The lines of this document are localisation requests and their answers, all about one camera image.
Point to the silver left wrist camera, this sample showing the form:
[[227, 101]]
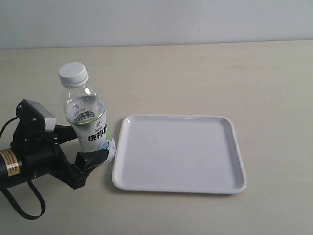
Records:
[[35, 118]]

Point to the white bottle cap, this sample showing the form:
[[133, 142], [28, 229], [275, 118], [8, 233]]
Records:
[[72, 73]]

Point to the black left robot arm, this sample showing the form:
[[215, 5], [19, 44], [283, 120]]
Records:
[[9, 166]]

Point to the white rectangular plastic tray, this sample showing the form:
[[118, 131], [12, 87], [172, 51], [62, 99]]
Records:
[[178, 154]]

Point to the clear plastic water bottle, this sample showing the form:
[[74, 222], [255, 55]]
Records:
[[85, 111]]

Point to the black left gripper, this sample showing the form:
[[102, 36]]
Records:
[[40, 154]]

